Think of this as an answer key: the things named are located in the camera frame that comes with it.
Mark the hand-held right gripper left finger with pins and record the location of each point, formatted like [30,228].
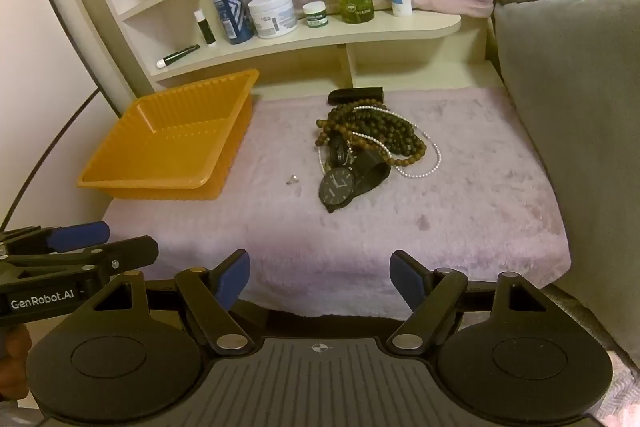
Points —
[236,277]

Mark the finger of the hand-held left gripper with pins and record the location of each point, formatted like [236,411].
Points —
[80,235]
[127,252]

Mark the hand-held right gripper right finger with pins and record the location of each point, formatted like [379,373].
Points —
[404,282]

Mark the orange plastic tray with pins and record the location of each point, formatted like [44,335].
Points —
[165,142]

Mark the person's left hand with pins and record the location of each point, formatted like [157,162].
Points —
[11,359]

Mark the pink fluffy mat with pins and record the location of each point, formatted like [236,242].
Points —
[450,217]

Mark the small silver earring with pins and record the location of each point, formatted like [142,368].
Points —
[292,180]

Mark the black wristwatch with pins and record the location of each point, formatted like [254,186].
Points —
[337,187]

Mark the black rectangular case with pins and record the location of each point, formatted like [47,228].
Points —
[355,96]

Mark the dark green tube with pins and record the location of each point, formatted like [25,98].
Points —
[180,54]

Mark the white-capped lip balm stick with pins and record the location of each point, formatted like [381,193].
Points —
[205,27]

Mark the grey cushion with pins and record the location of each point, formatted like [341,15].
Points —
[575,107]

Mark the cream wooden shelf unit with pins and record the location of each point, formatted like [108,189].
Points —
[325,38]

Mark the large white cream jar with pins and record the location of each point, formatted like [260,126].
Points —
[272,14]

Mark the small green-lidded jar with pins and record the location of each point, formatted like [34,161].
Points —
[315,16]

